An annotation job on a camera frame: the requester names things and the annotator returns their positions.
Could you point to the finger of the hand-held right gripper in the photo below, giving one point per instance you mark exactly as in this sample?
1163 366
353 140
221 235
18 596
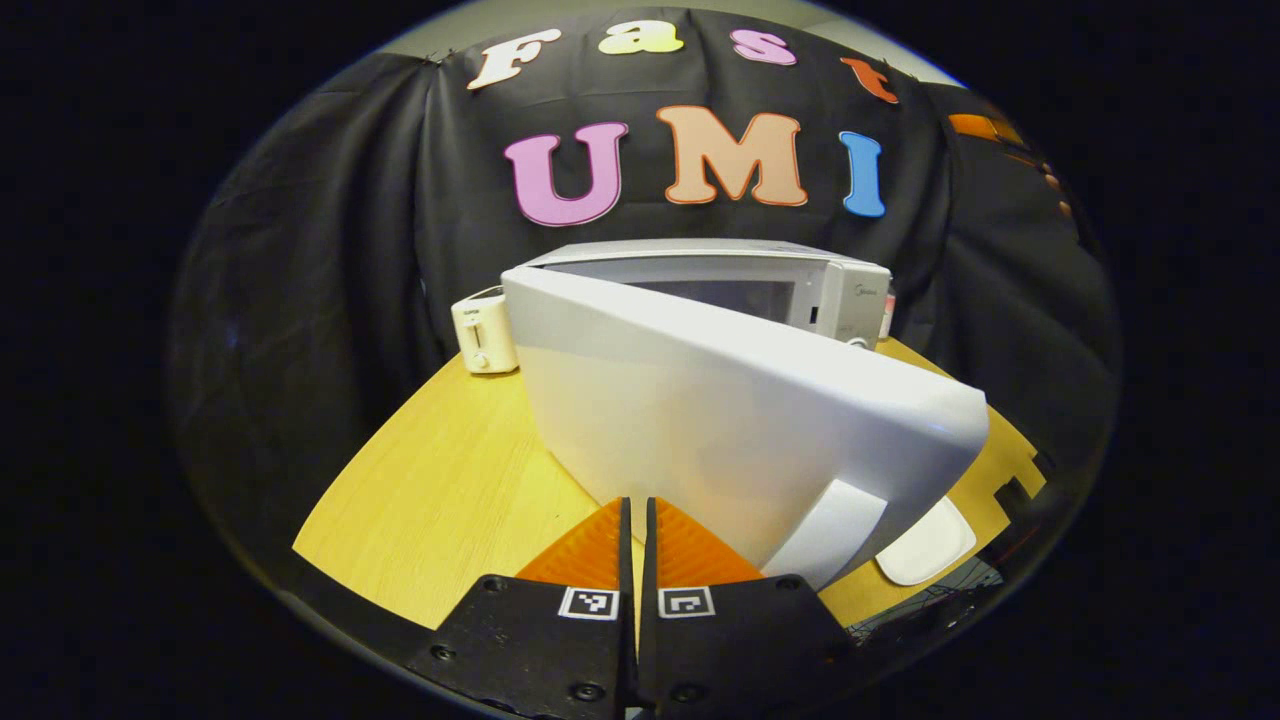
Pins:
985 127

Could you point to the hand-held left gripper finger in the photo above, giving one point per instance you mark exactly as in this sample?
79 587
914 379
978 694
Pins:
627 560
648 560

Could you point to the white microwave oven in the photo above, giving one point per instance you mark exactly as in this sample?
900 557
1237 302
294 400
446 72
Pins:
700 420

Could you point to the small pink label bottle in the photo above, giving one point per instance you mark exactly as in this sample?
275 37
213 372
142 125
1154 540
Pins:
887 310

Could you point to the small white toaster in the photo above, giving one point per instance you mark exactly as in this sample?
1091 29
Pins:
483 335

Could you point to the white rectangular plate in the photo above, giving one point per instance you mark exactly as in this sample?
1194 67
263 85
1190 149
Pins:
925 545

